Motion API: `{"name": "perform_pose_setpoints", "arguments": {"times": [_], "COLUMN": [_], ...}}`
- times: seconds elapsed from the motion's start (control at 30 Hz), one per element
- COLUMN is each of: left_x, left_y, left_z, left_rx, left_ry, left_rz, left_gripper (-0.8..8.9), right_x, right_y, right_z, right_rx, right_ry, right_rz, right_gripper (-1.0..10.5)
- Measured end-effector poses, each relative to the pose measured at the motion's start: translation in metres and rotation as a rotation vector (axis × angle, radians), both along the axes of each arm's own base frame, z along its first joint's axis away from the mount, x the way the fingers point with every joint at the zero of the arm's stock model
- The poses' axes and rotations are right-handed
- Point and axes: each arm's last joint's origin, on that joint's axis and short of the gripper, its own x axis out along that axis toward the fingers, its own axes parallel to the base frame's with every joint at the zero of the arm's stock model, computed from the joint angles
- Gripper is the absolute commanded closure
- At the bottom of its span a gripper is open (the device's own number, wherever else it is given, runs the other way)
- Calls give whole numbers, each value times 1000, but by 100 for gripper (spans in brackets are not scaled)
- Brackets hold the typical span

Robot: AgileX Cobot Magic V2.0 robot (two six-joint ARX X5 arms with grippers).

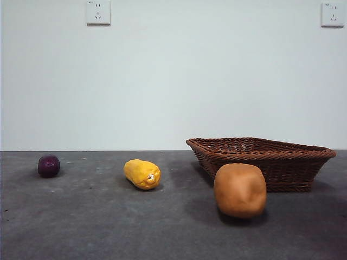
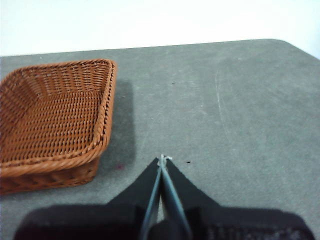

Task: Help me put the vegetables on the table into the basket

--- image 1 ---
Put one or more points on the yellow corn cob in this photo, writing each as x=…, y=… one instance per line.
x=141, y=173

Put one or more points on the brown potato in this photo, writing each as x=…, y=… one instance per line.
x=240, y=191

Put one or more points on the brown wicker basket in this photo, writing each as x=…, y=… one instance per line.
x=287, y=168

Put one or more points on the purple eggplant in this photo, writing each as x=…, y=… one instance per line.
x=48, y=166

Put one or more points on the white wall socket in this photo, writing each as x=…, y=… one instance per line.
x=98, y=12
x=334, y=15

